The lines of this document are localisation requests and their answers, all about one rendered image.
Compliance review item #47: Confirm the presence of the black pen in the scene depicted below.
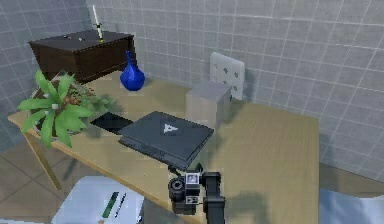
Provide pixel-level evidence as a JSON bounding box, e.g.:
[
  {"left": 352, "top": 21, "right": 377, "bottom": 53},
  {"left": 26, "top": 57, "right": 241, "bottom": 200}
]
[{"left": 114, "top": 192, "right": 128, "bottom": 218}]

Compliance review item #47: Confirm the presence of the blue glass vase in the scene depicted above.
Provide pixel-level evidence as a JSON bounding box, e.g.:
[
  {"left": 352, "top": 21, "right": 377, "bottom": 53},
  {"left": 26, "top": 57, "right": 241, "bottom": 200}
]
[{"left": 119, "top": 50, "right": 147, "bottom": 92}]

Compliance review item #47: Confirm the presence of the green potted house plant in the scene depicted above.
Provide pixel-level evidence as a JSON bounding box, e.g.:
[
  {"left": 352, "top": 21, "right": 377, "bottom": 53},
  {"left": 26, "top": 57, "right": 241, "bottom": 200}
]
[{"left": 16, "top": 68, "right": 115, "bottom": 150}]

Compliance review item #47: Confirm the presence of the black flat tablet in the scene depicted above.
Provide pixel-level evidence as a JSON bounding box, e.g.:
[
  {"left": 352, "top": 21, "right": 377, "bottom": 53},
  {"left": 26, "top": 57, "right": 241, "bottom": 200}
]
[{"left": 90, "top": 111, "right": 134, "bottom": 136}]

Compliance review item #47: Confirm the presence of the grey cube box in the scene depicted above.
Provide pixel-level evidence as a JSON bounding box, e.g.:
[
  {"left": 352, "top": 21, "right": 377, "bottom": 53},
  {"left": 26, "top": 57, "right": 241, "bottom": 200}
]
[{"left": 185, "top": 81, "right": 233, "bottom": 130}]

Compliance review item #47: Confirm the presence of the dark grey closed laptop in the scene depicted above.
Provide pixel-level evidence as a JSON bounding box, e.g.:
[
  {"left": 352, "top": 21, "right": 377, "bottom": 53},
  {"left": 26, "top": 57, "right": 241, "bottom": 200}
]
[{"left": 117, "top": 110, "right": 215, "bottom": 172}]

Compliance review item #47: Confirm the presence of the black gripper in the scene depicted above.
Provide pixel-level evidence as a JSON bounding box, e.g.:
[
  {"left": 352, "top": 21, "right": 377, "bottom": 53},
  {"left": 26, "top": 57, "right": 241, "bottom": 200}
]
[{"left": 167, "top": 177, "right": 198, "bottom": 215}]

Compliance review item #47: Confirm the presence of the white dotted chair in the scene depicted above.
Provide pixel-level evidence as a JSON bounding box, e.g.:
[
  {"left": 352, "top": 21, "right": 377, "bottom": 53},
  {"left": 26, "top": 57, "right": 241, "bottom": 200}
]
[{"left": 209, "top": 51, "right": 246, "bottom": 101}]

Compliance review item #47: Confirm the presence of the green pen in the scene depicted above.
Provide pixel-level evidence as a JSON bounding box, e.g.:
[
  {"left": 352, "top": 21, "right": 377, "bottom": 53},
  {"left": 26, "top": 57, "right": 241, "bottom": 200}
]
[{"left": 101, "top": 191, "right": 120, "bottom": 219}]

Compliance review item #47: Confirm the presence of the white candle stick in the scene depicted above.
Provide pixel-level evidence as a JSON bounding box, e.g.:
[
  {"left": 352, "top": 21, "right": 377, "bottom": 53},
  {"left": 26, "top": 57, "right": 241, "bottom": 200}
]
[{"left": 91, "top": 4, "right": 105, "bottom": 43}]

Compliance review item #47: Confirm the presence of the dark brown wooden cabinet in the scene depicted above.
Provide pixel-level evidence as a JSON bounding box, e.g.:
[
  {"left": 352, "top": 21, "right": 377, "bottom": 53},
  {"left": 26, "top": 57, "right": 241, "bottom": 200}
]
[{"left": 27, "top": 29, "right": 136, "bottom": 85}]

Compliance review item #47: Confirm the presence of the light wooden table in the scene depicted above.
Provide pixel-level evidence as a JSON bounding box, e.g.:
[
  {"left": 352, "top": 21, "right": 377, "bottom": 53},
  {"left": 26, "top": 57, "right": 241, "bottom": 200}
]
[{"left": 7, "top": 71, "right": 321, "bottom": 224}]

